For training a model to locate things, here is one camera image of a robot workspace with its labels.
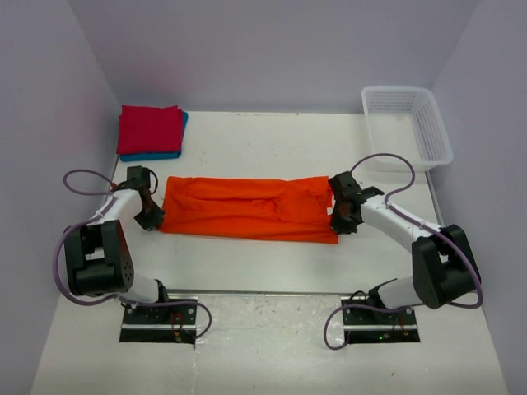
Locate orange t shirt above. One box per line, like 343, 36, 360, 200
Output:
161, 176, 338, 244

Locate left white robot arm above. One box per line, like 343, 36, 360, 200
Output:
54, 165, 169, 306

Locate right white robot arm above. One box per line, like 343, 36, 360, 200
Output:
329, 172, 483, 310

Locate folded blue t shirt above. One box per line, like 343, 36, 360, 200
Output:
119, 112, 189, 162

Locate folded red t shirt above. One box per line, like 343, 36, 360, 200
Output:
116, 105, 184, 155

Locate white plastic basket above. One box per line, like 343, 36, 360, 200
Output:
361, 86, 454, 172

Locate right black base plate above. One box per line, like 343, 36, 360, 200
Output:
342, 290, 417, 330

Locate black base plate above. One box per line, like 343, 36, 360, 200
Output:
342, 290, 417, 330
123, 299, 197, 330

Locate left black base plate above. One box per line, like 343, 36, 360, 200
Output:
123, 299, 197, 330

